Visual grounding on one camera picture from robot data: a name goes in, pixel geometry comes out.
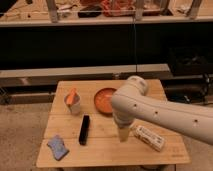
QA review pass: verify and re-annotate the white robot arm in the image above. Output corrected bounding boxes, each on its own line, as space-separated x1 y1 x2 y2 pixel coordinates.
111 76 213 145

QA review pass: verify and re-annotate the white labelled bottle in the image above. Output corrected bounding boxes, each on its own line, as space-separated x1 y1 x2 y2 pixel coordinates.
132 125 165 152

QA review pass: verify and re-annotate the orange round plate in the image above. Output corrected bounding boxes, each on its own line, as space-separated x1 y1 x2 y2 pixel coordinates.
94 87 116 115

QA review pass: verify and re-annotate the black rectangular brush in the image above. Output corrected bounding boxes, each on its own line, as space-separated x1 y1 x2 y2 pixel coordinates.
79 115 90 145

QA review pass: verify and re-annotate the wooden table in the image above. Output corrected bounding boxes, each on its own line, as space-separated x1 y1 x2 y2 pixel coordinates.
36 80 190 168

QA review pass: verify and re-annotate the white cup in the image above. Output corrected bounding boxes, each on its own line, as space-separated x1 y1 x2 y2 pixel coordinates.
64 94 81 115

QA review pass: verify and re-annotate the orange carrot in cup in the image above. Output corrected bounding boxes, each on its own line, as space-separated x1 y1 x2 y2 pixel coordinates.
66 88 76 105

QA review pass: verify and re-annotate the blue sponge cloth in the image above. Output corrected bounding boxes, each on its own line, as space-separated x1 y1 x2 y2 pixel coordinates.
47 135 69 161

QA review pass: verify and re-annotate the long metal beam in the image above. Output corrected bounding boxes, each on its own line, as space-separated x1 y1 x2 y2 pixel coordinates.
0 64 170 87

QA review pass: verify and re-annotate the black hanging cable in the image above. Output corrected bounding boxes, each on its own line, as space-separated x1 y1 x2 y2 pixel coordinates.
132 16 139 78

